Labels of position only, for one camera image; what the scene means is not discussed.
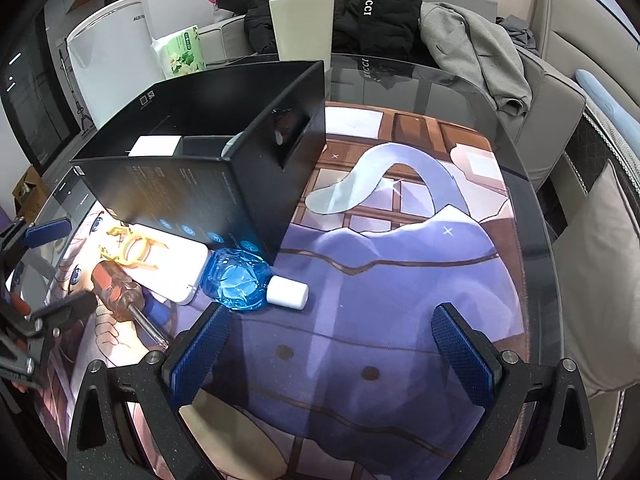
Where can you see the grey sofa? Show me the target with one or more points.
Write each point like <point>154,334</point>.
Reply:
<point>545,110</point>

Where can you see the brown cardboard box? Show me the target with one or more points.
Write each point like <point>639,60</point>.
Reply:
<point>30,192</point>

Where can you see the white charger plug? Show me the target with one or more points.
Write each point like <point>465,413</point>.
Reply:
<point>156,146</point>

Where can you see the printed table mat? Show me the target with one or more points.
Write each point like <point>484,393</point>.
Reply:
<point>400,285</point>

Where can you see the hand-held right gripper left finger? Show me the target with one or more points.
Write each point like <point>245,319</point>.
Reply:
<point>200,355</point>

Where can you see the white power bank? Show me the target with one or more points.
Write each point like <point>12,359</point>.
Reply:
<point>175,275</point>

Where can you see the black jacket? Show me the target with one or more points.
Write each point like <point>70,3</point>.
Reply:
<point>380,15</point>

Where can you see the beige padded headboard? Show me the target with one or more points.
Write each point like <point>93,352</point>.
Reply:
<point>585,20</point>

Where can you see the green tissue pack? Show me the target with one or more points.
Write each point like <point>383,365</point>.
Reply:
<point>182,52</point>

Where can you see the white air purifier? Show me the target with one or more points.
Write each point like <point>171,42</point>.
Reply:
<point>112,55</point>

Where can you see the beige cushion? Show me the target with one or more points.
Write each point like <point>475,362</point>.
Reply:
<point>607,280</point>

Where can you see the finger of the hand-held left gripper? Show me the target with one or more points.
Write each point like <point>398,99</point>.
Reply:
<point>65,310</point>
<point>47,232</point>

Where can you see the blue bottle with white cap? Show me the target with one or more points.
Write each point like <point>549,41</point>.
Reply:
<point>240,282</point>

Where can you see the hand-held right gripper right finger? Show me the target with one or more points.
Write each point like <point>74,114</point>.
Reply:
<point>462,355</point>

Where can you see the black cardboard box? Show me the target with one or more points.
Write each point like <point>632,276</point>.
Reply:
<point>225,195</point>

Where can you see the black framed glass door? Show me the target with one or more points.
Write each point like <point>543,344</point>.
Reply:
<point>35,90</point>

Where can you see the dark grey garment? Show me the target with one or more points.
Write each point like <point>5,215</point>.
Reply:
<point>517,32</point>

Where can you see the beige cup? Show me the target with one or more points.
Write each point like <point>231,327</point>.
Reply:
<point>302,30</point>

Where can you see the light blue pillow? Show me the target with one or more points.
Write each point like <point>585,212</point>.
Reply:
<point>612,100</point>

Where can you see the yellow plastic tool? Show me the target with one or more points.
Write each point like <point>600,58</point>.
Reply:
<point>132,247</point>

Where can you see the grey hoodie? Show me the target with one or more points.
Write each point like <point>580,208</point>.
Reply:
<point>475,55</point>

